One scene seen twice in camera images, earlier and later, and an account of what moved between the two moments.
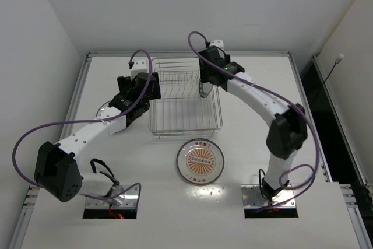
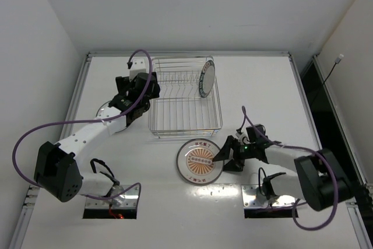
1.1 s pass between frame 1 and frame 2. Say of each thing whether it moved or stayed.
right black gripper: moved
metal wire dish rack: stayed
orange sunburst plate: stayed
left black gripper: stayed
